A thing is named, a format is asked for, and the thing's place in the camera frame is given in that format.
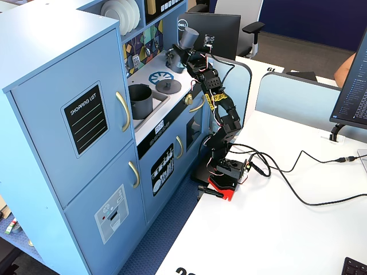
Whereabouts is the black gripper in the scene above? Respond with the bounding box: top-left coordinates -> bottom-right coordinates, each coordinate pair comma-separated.
173,44 -> 214,77

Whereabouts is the gray salt shaker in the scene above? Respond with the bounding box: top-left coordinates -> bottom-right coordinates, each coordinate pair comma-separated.
169,26 -> 200,74

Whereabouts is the person forearm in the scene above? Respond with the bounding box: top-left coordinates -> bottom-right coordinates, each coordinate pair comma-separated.
333,53 -> 357,88

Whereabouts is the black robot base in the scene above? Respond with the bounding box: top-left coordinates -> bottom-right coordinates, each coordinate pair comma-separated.
189,156 -> 249,186

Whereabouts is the gray pot lid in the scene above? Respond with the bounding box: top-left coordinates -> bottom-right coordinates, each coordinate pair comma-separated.
155,79 -> 182,95

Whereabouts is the black Dell monitor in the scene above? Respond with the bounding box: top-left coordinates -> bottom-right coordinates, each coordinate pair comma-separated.
177,12 -> 241,61

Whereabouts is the black microwave door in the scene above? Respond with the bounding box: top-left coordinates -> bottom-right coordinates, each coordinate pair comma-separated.
145,0 -> 184,25

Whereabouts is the steel slotted spatula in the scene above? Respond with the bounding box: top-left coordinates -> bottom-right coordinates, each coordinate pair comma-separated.
131,41 -> 142,70

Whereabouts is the gray toy sink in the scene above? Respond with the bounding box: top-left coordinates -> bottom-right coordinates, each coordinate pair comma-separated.
130,90 -> 171,129

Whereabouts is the light desk divider panel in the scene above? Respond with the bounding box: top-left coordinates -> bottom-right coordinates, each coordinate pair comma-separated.
254,71 -> 343,124
205,55 -> 253,138

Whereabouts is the white toy plate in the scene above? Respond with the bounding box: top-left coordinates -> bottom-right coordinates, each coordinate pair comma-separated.
130,0 -> 142,28
122,0 -> 136,33
100,0 -> 128,36

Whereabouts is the black stove control panel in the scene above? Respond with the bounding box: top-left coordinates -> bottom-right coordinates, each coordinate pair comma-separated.
136,84 -> 203,160

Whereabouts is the gray pot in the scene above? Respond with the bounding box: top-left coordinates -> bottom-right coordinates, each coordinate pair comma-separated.
128,83 -> 154,120

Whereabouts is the white black office chair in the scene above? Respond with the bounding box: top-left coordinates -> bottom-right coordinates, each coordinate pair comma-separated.
188,0 -> 266,58

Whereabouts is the blue oven door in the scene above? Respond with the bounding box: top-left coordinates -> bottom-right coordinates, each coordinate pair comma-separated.
183,99 -> 212,155

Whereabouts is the flat black desk object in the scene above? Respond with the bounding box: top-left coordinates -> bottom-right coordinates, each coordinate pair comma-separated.
286,70 -> 318,83

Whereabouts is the black shopping list board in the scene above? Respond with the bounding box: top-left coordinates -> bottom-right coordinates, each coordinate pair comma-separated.
60,81 -> 110,159

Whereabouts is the black table clamp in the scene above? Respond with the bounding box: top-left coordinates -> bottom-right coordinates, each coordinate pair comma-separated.
197,185 -> 225,200

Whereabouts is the blue toy kitchen unit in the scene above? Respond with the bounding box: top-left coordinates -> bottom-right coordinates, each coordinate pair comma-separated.
0,0 -> 214,275

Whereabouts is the blue dishwasher door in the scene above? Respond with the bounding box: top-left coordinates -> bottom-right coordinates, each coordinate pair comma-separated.
139,120 -> 187,224

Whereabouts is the blue fridge door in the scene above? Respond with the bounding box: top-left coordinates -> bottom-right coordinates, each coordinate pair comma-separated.
10,28 -> 135,209

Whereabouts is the black monitor stand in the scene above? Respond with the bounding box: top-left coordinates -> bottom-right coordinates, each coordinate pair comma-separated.
329,123 -> 346,143

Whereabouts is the black monitor showing code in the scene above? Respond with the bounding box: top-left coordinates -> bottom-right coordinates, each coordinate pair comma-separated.
329,27 -> 367,129

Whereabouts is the gray water dispenser panel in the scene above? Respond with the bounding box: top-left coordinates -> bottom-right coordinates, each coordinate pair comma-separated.
94,184 -> 130,245

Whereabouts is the blue freezer door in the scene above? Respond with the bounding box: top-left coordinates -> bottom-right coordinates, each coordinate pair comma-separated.
63,142 -> 149,275

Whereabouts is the gray laptop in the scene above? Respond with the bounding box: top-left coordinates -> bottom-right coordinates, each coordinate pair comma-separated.
357,148 -> 367,174

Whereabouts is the green white small box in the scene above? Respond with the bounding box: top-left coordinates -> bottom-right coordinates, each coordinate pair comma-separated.
4,217 -> 18,235

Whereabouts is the black keyboard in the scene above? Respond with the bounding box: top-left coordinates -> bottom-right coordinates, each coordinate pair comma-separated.
341,257 -> 367,275

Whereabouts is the gold oven handle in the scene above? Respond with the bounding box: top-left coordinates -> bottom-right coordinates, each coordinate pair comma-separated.
189,96 -> 206,113

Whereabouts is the gold fridge door handle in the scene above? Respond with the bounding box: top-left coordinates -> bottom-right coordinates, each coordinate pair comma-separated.
115,91 -> 131,133

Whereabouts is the gold dishwasher handle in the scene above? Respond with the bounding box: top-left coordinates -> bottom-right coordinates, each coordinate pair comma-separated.
175,135 -> 184,160

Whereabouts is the gold freezer door handle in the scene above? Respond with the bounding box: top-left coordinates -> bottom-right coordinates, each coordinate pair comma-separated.
128,161 -> 140,189

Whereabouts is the red base plate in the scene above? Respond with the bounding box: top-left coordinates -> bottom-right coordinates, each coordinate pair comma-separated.
208,175 -> 239,202

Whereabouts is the black usb cable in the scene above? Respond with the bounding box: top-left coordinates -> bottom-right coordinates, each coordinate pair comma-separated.
248,150 -> 358,177

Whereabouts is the black camera cable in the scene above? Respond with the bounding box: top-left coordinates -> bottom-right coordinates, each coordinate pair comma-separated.
210,53 -> 367,206

